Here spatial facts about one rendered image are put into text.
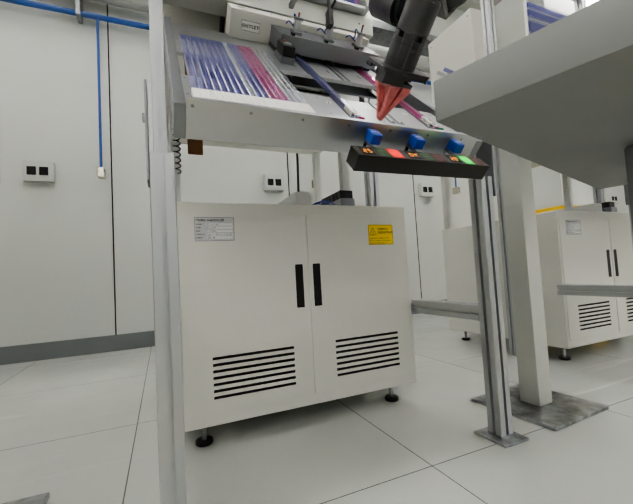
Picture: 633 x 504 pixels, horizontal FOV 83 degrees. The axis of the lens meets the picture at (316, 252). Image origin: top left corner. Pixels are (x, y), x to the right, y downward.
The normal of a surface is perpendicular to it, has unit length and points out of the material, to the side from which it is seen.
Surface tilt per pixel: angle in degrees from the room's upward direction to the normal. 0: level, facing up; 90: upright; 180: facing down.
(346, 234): 90
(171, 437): 90
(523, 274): 90
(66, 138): 90
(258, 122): 135
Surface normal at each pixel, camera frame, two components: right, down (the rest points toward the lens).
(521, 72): -0.76, 0.01
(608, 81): 0.06, 1.00
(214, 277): 0.40, -0.07
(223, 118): 0.32, 0.65
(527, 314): -0.90, 0.03
